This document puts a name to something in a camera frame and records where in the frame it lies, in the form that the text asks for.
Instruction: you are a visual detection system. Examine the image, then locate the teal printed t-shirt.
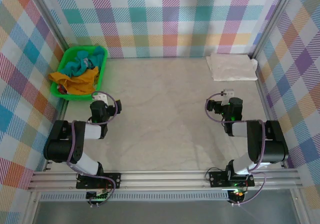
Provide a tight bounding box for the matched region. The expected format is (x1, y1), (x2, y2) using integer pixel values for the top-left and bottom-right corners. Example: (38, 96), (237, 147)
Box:
(59, 46), (106, 77)

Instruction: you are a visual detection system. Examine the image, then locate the mustard yellow t-shirt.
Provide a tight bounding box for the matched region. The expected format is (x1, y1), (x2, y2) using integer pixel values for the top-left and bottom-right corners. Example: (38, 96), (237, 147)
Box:
(48, 66), (100, 95)

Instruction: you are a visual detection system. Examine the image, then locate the white folded t-shirt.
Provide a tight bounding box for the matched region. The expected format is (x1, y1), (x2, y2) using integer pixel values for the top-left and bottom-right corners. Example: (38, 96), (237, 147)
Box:
(206, 53), (258, 82)

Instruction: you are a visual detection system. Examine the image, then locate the red item in basket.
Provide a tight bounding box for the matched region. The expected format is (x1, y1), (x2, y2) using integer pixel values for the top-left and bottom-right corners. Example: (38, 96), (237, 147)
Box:
(56, 83), (68, 95)

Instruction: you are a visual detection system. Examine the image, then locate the green plastic basket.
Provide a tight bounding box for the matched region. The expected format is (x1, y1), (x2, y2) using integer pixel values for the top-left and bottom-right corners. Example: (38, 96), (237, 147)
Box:
(49, 45), (109, 102)

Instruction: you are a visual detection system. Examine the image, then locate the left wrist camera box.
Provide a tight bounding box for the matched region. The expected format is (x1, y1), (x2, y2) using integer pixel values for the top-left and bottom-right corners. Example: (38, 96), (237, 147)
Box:
(92, 92), (111, 108)

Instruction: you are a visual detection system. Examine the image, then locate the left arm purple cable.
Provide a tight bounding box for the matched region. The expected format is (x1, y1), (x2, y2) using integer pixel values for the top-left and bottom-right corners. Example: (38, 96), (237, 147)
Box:
(66, 90), (119, 207)

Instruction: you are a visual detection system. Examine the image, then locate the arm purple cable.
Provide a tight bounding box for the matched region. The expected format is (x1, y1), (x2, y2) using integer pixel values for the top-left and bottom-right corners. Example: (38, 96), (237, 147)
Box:
(66, 90), (119, 207)
(205, 91), (267, 207)

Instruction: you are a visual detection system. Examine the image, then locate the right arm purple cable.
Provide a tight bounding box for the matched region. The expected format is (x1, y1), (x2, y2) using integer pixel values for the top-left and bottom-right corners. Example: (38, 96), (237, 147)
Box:
(205, 91), (267, 207)

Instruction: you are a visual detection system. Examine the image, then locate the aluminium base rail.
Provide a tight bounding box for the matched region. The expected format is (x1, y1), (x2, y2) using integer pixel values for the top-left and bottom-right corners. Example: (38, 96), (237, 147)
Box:
(26, 170), (304, 191)

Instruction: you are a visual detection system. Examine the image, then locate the aluminium frame post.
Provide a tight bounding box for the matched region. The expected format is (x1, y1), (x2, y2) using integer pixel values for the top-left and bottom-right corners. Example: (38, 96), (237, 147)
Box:
(249, 0), (300, 59)
(27, 0), (71, 50)

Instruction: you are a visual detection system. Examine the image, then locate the slotted grey cable duct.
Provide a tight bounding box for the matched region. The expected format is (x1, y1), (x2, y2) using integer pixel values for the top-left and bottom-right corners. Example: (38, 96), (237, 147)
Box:
(39, 193), (231, 201)

